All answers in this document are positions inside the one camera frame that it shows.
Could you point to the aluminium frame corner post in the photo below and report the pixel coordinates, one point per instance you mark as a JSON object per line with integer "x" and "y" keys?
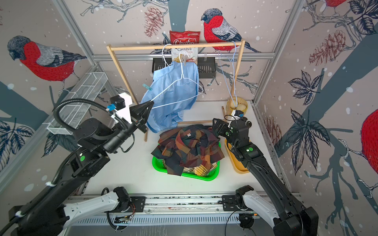
{"x": 82, "y": 42}

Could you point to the light blue long-sleeve shirt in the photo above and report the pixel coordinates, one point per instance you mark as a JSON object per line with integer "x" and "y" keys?
{"x": 163, "y": 119}

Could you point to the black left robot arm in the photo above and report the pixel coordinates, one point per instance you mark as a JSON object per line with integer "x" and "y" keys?
{"x": 47, "y": 214}

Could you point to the yellow plastic tray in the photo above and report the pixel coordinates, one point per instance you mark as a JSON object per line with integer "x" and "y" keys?
{"x": 237, "y": 165}

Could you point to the wooden clothes rack frame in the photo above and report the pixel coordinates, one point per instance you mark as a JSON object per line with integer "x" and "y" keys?
{"x": 114, "y": 58}

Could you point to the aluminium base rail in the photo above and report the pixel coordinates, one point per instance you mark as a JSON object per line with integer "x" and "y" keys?
{"x": 196, "y": 203}

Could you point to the green plastic mesh basket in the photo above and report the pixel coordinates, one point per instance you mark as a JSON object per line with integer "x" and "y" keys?
{"x": 192, "y": 159}

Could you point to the black wall-mounted basket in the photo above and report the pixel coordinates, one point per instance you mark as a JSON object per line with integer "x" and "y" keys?
{"x": 206, "y": 67}

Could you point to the white cassava chips bag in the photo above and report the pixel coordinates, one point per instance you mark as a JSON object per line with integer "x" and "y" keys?
{"x": 185, "y": 55}

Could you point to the teal clothespin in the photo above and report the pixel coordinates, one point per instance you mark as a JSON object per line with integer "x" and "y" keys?
{"x": 147, "y": 87}

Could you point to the dark multicolour plaid shirt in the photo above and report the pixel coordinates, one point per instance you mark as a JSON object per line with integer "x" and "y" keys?
{"x": 199, "y": 132}

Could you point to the yellow plaid long-sleeve shirt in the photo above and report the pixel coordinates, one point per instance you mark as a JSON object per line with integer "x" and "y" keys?
{"x": 201, "y": 170}

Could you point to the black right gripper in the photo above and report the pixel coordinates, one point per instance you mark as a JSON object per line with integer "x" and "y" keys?
{"x": 224, "y": 126}

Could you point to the white wire mesh shelf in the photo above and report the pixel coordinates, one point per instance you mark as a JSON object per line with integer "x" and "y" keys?
{"x": 73, "y": 113}

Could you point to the red Chuba chips bag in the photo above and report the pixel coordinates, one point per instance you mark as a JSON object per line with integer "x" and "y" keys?
{"x": 186, "y": 37}

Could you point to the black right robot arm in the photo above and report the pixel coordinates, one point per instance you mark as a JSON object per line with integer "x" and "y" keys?
{"x": 285, "y": 214}

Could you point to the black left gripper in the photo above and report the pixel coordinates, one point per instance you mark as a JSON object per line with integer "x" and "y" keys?
{"x": 137, "y": 111}

